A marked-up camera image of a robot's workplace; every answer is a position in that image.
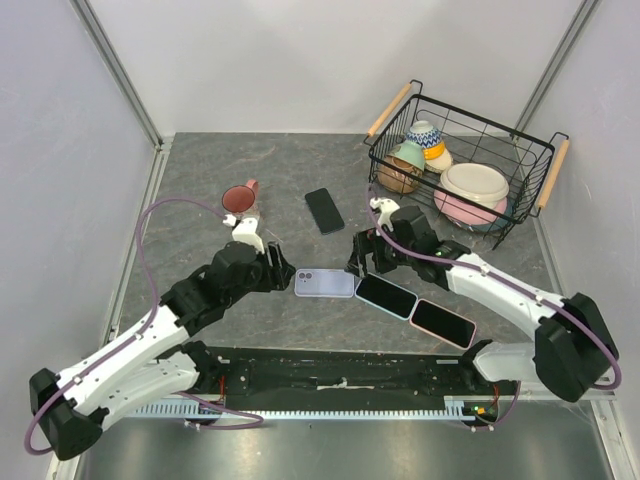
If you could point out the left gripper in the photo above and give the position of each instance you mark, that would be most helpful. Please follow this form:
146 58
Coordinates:
278 276

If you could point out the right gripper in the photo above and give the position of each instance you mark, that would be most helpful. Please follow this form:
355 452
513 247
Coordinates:
364 242

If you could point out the lavender phone case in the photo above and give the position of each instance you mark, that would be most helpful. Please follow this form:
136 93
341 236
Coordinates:
324 283

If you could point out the blue-edged black phone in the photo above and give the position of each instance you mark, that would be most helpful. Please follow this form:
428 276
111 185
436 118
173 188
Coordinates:
324 211

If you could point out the light blue phone case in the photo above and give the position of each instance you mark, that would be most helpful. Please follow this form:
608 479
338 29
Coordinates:
412 310

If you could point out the pink phone case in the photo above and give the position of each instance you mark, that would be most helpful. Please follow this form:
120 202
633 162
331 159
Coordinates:
470 340

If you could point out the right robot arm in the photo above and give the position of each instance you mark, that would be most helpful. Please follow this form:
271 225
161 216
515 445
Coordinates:
570 349

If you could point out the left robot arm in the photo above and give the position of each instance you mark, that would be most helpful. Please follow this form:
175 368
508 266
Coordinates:
155 357

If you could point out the brown bowl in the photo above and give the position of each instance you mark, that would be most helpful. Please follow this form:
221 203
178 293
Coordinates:
398 176

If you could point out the pink floral mug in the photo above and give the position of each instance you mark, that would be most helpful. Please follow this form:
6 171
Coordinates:
242 200

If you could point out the pink bowl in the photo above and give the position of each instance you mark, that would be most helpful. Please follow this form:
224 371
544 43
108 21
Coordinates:
463 212

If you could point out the green bowl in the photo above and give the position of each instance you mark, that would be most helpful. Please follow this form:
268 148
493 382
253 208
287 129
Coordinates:
410 153

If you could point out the yellow white bowl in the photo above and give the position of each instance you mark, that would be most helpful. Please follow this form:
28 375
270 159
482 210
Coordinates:
437 158

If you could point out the blue patterned bowl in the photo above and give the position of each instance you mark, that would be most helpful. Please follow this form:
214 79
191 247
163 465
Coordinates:
424 134

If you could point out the cream bowl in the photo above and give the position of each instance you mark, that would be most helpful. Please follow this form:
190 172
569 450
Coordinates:
476 182

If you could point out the teal bowl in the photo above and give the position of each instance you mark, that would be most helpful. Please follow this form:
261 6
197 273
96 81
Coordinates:
501 221

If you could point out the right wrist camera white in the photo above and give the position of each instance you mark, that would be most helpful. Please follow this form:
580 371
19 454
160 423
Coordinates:
382 208

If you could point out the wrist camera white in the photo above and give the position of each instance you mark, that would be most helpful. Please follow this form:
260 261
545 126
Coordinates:
244 230
382 208

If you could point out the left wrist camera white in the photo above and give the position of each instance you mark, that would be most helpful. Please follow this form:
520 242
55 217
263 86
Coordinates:
244 230

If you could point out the black wire basket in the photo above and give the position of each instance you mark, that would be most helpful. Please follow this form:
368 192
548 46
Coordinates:
530 165

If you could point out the slotted cable duct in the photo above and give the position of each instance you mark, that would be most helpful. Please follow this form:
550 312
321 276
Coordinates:
182 408

